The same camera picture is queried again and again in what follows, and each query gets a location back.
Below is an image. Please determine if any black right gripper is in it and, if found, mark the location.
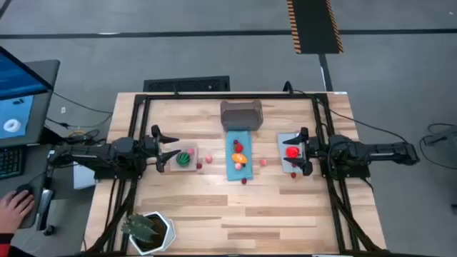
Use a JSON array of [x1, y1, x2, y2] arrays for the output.
[[282, 126, 323, 177]]

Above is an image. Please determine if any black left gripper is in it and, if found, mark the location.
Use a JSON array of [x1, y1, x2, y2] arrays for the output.
[[139, 124, 182, 173]]

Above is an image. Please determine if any green watermelon toy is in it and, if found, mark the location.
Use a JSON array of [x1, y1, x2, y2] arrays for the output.
[[176, 152, 192, 168]]

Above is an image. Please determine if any grey cloth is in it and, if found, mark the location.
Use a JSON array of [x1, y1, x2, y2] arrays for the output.
[[277, 132, 308, 175]]

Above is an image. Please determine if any grey translucent plastic container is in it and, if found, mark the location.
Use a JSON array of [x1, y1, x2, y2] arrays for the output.
[[220, 99, 264, 132]]

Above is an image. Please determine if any blue cloth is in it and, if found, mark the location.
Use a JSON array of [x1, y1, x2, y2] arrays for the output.
[[225, 130, 254, 182]]

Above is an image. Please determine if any green cactus plant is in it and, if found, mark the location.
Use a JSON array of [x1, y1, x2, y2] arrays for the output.
[[121, 213, 160, 243]]

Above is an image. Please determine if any white hexagonal plant pot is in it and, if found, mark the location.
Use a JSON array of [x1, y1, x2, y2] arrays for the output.
[[128, 211, 177, 256]]

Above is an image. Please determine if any white box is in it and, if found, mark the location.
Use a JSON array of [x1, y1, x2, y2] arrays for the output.
[[73, 161, 97, 190]]

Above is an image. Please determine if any black orange striped floor mat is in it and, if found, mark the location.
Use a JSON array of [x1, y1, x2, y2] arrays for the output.
[[286, 0, 344, 55]]

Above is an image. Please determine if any grey monitor donut image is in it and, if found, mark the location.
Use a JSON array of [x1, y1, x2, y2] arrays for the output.
[[0, 59, 61, 148]]

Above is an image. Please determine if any dark grey desk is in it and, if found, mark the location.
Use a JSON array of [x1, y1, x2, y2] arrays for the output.
[[0, 142, 55, 231]]

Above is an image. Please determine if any dark grey floor device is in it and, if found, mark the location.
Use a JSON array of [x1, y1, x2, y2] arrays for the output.
[[423, 124, 457, 147]]

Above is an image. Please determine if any black computer mouse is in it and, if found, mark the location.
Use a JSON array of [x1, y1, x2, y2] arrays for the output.
[[16, 183, 36, 201]]

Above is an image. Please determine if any black keyboard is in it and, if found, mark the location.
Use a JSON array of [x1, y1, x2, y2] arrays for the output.
[[0, 146, 25, 181]]

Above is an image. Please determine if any black monitor blue screen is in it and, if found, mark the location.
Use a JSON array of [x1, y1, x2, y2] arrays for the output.
[[0, 46, 54, 101]]

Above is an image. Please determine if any person's hand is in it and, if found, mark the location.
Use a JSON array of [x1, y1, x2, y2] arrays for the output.
[[0, 190, 36, 235]]

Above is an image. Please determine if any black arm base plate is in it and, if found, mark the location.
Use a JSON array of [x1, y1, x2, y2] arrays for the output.
[[94, 166, 146, 181], [319, 156, 371, 179]]

